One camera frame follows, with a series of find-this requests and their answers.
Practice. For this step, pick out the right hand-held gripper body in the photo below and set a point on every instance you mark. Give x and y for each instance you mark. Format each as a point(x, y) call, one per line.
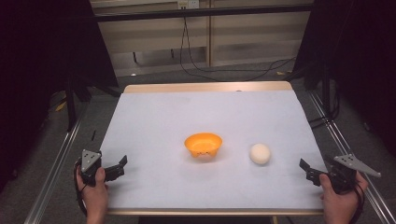
point(345, 174)

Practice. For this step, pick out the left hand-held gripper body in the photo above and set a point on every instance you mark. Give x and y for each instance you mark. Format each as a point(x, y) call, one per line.
point(90, 165)

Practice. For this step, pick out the white ball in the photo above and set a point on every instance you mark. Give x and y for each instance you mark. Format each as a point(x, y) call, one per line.
point(259, 153)

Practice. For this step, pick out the orange plastic bowl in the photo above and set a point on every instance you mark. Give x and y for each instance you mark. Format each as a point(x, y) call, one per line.
point(204, 143)

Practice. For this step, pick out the person's left hand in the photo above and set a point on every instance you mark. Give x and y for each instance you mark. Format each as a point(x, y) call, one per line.
point(95, 194)

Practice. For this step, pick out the person's right hand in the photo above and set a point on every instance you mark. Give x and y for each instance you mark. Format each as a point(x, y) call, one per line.
point(339, 205)

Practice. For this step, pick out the black metal stand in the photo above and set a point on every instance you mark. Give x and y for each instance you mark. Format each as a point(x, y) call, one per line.
point(72, 102)
point(326, 90)

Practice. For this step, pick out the white table mat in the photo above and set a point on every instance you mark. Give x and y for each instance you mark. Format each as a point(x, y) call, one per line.
point(202, 112)

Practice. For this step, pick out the wooden table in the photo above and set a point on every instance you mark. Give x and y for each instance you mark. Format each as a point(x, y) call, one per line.
point(202, 86)

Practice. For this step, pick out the black curtain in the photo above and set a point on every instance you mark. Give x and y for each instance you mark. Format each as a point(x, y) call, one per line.
point(46, 56)
point(358, 53)

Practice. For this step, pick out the black horizontal bar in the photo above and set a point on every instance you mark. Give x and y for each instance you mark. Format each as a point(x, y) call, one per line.
point(199, 13)

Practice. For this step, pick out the metal floor rail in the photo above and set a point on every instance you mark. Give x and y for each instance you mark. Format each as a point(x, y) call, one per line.
point(348, 143)
point(53, 174)

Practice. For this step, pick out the white wall socket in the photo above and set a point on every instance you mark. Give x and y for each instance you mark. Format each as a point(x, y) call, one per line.
point(188, 4)

